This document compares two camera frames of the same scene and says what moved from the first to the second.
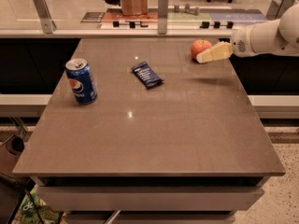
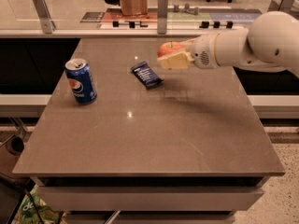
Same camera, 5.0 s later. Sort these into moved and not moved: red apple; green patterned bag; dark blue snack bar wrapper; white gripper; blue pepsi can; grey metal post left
Moved: white gripper; red apple
Not moved: green patterned bag; dark blue snack bar wrapper; blue pepsi can; grey metal post left
